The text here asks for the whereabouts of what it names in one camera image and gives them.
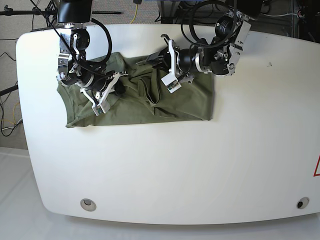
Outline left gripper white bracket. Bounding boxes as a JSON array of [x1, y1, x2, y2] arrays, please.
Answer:
[[146, 33, 198, 85]]

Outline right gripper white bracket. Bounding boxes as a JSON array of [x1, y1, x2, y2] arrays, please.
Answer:
[[80, 72, 128, 105]]

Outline olive green T-shirt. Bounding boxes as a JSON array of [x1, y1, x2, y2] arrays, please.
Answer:
[[57, 52, 215, 128]]

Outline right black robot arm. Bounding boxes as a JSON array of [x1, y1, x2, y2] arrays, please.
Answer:
[[57, 0, 125, 106]]

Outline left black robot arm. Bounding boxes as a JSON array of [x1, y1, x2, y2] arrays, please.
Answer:
[[145, 0, 263, 87]]

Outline black tripod stand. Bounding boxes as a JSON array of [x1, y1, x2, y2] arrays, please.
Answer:
[[0, 0, 122, 29]]

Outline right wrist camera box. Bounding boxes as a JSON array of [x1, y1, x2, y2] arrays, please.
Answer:
[[91, 101, 111, 116]]

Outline yellow cable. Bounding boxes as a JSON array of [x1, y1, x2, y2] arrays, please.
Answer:
[[129, 4, 139, 25]]

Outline left table cable grommet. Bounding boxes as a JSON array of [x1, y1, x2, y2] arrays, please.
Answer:
[[80, 198, 97, 212]]

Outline table cable grommet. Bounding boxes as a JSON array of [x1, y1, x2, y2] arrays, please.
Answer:
[[296, 197, 310, 209], [80, 198, 97, 212]]

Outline right table cable grommet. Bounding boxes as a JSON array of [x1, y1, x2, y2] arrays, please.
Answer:
[[296, 197, 310, 209]]

